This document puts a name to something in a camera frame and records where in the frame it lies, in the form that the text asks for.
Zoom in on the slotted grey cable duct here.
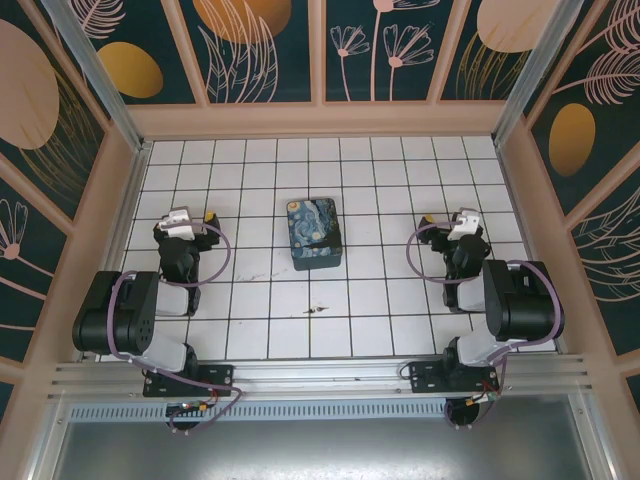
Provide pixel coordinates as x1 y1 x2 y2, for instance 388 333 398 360
67 402 451 422

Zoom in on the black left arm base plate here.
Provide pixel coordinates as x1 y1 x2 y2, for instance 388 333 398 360
143 363 236 399

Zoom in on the aluminium side rail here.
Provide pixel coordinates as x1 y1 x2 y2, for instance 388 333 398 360
494 142 571 356
74 142 151 362

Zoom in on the aluminium mounting rail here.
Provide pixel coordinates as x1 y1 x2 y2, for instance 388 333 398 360
47 353 599 401

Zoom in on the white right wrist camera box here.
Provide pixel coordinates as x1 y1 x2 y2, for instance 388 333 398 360
446 209 480 242

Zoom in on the grey metal sheet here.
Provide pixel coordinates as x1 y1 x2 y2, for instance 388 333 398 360
29 418 616 480

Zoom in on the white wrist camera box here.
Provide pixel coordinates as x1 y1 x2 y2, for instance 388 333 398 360
158 207 195 238
446 209 480 242

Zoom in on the starry night tin box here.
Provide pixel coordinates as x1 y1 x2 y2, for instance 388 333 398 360
286 197 345 272

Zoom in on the aluminium corner post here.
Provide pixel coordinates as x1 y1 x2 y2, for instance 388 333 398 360
39 0 153 154
492 0 586 146

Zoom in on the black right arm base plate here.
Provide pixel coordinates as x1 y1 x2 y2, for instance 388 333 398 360
408 360 501 396

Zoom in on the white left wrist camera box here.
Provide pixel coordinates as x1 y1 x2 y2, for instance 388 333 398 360
158 207 195 238

